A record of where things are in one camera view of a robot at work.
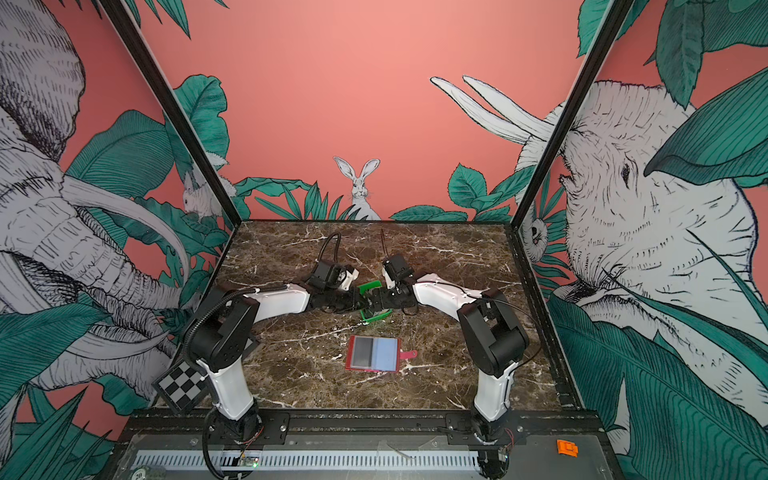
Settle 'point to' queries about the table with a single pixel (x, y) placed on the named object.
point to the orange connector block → (567, 448)
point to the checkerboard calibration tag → (181, 385)
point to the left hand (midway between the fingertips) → (370, 300)
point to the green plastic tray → (362, 289)
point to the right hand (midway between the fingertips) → (382, 298)
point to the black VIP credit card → (362, 352)
